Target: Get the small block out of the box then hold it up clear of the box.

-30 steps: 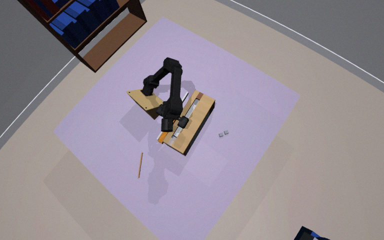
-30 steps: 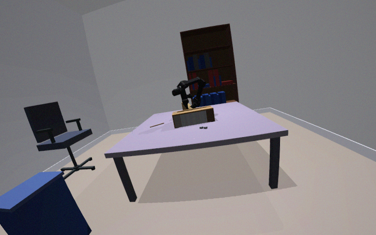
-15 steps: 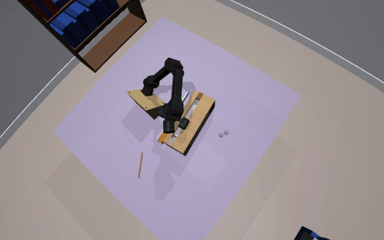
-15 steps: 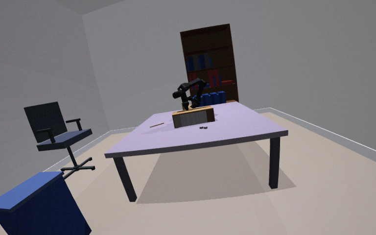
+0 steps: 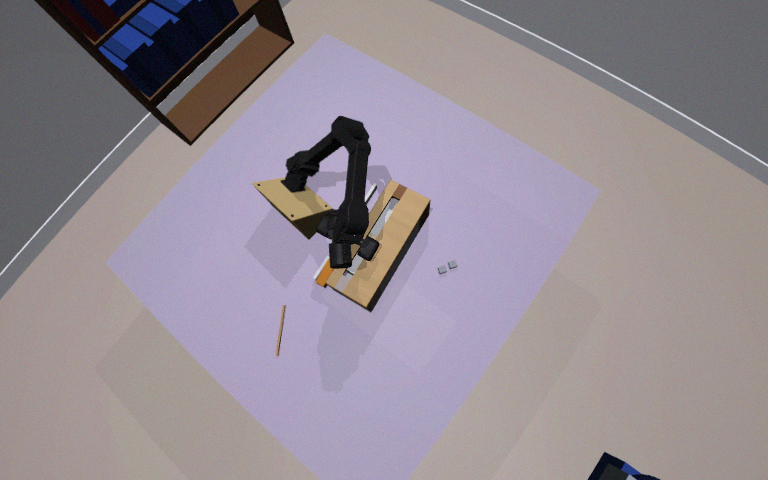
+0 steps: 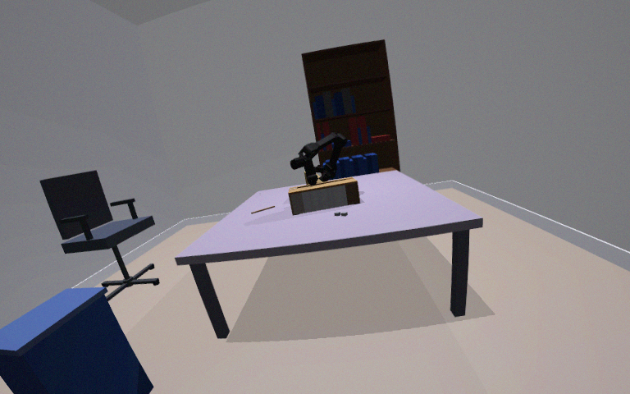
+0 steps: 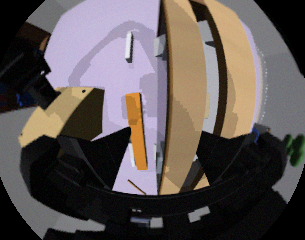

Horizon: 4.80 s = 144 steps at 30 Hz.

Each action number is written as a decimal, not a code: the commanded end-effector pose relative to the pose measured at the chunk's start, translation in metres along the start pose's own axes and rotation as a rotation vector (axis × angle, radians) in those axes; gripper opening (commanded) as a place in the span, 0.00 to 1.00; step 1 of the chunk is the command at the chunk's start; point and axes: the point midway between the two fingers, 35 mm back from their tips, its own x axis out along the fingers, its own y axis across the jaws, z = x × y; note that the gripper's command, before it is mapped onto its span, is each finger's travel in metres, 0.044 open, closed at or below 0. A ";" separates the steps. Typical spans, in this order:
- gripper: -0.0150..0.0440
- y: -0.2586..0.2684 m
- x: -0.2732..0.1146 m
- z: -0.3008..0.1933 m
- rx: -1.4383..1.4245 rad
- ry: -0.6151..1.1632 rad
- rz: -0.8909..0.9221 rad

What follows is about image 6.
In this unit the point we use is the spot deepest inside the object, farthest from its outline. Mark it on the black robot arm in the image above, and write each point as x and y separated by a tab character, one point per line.
312	149

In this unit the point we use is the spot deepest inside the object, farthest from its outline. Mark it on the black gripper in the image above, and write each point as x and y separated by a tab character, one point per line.
312	178

